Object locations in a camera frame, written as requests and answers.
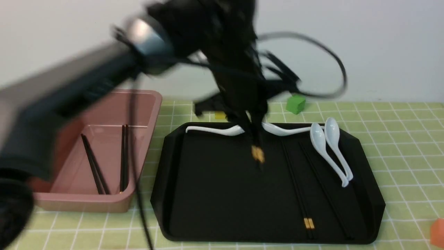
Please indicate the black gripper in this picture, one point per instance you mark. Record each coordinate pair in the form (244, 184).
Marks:
(223, 30)

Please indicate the gold-banded black chopstick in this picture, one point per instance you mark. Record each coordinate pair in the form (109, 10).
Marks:
(126, 157)
(295, 184)
(123, 161)
(261, 166)
(299, 187)
(256, 151)

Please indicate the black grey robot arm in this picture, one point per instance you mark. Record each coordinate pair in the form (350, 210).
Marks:
(34, 110)

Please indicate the white spoon far left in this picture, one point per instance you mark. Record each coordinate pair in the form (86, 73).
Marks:
(232, 131)

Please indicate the white spoon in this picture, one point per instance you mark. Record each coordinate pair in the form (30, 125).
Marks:
(318, 140)
(278, 131)
(232, 131)
(332, 136)

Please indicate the white spoon centre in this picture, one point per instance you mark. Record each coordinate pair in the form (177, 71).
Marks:
(278, 131)

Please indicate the yellow cube block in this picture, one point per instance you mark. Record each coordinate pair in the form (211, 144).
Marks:
(219, 116)

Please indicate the green cube block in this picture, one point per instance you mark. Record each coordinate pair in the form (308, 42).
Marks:
(295, 104)

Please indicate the plain black chopstick on tray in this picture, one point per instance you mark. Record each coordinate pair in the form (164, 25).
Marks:
(327, 189)
(322, 187)

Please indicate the white spoon inner right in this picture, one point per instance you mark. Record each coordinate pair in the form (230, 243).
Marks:
(318, 140)

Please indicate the black plastic tray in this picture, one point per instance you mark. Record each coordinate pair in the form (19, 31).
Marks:
(208, 188)

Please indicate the white spoon outer right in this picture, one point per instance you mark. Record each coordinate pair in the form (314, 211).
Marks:
(332, 136)

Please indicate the gold-banded black chopstick in bin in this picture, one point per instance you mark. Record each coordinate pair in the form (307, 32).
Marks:
(123, 161)
(126, 157)

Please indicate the plain black chopstick in bin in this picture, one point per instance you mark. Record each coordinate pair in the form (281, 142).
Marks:
(92, 164)
(102, 179)

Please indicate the pink plastic bin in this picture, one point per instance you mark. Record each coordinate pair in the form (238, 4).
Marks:
(72, 186)

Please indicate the orange block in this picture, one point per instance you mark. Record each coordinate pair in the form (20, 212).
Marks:
(437, 233)

